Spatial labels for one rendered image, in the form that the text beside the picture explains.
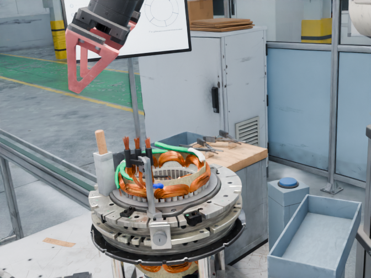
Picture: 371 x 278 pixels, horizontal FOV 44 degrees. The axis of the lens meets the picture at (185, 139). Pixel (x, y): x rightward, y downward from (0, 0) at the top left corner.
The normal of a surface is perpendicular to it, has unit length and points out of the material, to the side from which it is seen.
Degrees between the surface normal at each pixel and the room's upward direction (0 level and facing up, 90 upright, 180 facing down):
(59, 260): 0
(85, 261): 0
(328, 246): 0
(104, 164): 90
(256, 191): 90
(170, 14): 83
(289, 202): 90
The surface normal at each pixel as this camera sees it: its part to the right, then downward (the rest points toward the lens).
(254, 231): 0.68, 0.18
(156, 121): -0.76, 0.26
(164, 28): 0.22, 0.17
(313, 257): -0.07, -0.95
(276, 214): -0.93, 0.18
